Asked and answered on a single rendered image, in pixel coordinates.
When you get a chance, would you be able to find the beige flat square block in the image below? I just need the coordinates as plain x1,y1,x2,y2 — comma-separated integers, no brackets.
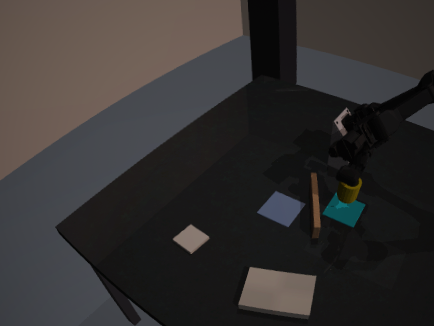
173,225,209,254

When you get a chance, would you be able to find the beige flat rectangular slab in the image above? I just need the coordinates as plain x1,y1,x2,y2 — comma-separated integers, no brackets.
238,267,316,320

